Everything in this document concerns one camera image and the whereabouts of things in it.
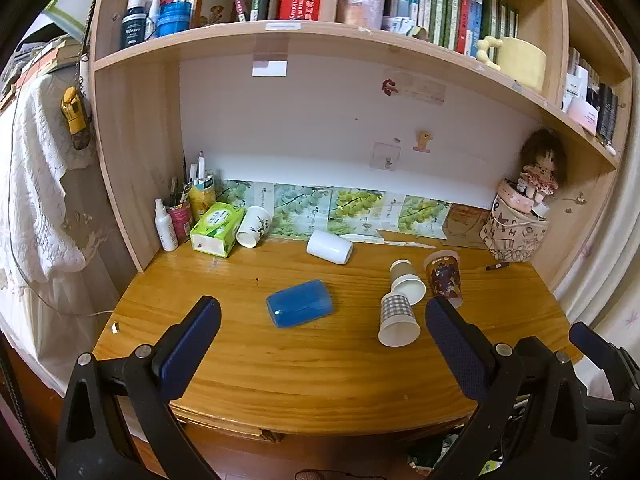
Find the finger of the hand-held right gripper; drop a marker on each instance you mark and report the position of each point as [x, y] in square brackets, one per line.
[589, 339]

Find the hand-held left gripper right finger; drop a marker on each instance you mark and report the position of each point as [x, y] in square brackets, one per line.
[456, 347]

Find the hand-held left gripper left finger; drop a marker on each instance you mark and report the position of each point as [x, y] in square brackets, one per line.
[192, 342]

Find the translucent blue plastic cup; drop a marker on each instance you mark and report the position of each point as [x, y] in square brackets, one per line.
[300, 305]

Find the checkered paper cup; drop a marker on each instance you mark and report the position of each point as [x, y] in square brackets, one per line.
[397, 317]

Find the dark red printed cup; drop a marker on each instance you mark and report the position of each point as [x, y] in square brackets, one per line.
[444, 277]

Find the brown paper cup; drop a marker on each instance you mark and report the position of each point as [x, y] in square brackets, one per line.
[406, 280]

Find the white cup with plant print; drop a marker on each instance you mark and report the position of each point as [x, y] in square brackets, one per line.
[253, 227]

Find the plain white cup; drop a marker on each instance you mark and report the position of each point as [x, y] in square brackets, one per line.
[330, 247]

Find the row of upright books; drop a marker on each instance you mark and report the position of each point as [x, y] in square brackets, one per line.
[450, 7]

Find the white patterned curtain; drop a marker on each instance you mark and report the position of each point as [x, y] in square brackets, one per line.
[612, 260]

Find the white spray bottle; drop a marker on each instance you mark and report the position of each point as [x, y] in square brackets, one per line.
[166, 230]

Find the green tissue pack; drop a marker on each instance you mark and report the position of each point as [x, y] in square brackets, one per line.
[216, 227]

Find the brown cardboard sheet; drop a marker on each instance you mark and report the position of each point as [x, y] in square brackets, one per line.
[467, 227]

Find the white paper strip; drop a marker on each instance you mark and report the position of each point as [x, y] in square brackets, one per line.
[395, 242]

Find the pink pen holder can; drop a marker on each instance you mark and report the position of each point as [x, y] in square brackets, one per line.
[181, 221]

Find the beige patterned fabric basket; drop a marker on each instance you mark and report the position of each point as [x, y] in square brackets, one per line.
[512, 237]

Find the yellow-green pen holder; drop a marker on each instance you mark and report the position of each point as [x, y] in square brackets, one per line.
[202, 199]

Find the pink round box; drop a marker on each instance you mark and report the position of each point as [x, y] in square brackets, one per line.
[515, 197]

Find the white marker pen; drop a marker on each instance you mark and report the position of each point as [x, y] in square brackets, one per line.
[202, 166]

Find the grape print paper sheets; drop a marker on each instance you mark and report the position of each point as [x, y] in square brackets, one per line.
[350, 205]

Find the brown-haired doll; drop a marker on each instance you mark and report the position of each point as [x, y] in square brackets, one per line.
[542, 160]

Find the wooden bookshelf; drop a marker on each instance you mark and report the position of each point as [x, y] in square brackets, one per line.
[135, 135]

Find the white lace cloth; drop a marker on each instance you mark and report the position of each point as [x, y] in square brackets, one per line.
[40, 185]

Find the pink cosmetics box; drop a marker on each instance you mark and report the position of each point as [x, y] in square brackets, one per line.
[584, 115]

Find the black cosmetics bottles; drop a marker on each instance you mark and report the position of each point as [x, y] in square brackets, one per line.
[607, 112]

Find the white cosmetics box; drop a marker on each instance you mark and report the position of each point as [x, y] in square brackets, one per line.
[575, 90]

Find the yellow hanging toy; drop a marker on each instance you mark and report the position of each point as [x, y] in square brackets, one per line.
[74, 110]

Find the pale yellow mug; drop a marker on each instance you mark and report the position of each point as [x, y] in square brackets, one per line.
[522, 62]

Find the white label with tape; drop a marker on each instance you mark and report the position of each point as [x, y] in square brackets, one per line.
[270, 67]

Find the stack of books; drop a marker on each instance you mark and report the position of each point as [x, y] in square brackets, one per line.
[42, 57]

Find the dark green bottle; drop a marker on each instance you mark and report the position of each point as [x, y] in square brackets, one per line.
[133, 25]

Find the blue jar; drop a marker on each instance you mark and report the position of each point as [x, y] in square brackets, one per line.
[175, 19]

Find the square clear wall sticker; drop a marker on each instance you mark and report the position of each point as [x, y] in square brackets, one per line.
[386, 156]

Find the yellow duck wall sticker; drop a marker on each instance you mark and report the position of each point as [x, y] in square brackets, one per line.
[424, 141]

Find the red wall sticker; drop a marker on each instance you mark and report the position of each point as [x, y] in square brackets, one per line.
[390, 86]

